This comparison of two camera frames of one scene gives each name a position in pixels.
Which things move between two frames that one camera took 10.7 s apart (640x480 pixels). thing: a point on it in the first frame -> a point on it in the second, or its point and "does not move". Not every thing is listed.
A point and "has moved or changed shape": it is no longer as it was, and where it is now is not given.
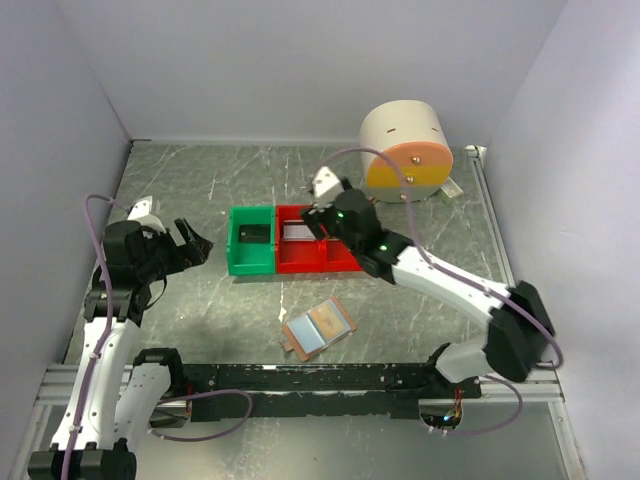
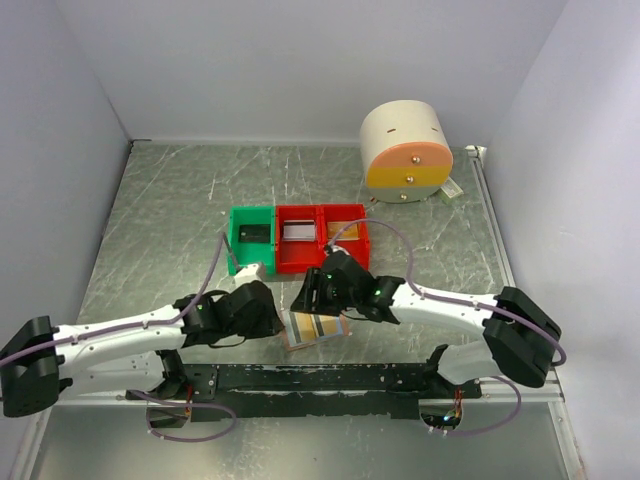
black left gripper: [191, 253] -> [270, 324]
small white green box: [451, 190] does not move
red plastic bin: [296, 256] does not move
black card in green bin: [254, 233] does not move
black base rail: [362, 392] does not move
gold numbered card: [329, 321] -> [306, 327]
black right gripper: [316, 219] -> [313, 285]
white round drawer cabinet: [414, 135] does not move
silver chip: [297, 231] does not move
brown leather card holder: [317, 329] has moved or changed shape
